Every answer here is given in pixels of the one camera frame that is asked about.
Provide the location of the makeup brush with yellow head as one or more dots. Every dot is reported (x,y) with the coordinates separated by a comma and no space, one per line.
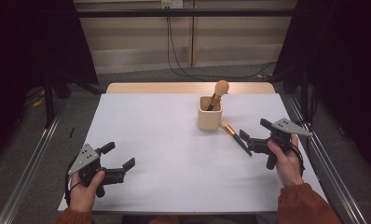
(221,88)

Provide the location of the white table mat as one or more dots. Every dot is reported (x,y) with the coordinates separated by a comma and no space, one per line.
(174,168)

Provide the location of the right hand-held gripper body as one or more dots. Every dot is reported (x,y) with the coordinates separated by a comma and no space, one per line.
(280,138)

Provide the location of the makeup brush with white head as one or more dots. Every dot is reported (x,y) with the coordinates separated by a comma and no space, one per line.
(236,137)

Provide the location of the white wall socket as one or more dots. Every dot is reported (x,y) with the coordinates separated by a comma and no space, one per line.
(171,3)

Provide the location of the cream square cup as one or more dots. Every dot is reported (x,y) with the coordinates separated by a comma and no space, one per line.
(209,119)

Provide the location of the person's right hand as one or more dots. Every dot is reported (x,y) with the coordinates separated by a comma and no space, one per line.
(287,168)

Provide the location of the wooden table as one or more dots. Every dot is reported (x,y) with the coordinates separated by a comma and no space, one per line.
(174,87)

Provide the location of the metal rail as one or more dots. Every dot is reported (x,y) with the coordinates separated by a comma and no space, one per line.
(28,174)
(332,174)

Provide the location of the black stand post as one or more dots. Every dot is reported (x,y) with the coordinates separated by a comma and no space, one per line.
(49,102)

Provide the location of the beige cabinet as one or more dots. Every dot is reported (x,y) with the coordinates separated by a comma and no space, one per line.
(137,40)

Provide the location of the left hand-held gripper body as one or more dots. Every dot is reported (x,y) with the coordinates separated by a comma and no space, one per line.
(87,161)

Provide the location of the black horizontal bar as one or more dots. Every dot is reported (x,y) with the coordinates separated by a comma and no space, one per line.
(180,12)

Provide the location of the dark curtain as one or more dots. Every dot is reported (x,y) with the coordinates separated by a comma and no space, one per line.
(345,62)
(25,49)

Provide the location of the person's left hand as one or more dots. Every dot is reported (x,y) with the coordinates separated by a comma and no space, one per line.
(84,196)

